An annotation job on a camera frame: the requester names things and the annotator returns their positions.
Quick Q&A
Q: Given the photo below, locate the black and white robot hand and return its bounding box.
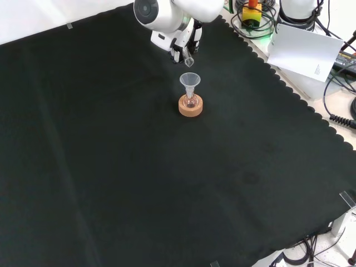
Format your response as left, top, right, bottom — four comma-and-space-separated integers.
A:
150, 18, 204, 65

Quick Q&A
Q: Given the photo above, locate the round-bottom glass flask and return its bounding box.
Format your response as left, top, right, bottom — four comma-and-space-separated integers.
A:
183, 93, 200, 110

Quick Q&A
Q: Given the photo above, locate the clear plastic funnel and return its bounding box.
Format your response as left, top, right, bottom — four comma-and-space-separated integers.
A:
179, 72, 201, 98

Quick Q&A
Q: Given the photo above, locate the yellow stop button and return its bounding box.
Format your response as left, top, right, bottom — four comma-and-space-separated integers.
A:
240, 0, 264, 29

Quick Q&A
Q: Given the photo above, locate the black cloth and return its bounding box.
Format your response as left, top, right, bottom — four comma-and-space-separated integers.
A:
0, 2, 356, 267

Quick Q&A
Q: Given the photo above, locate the black power adapter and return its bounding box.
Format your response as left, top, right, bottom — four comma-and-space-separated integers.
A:
333, 49, 356, 72

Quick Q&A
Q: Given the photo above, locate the cork ring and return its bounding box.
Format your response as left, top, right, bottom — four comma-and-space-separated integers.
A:
177, 93, 204, 118

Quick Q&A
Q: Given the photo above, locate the black coiled cable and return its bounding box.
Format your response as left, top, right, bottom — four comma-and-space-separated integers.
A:
322, 68, 356, 129

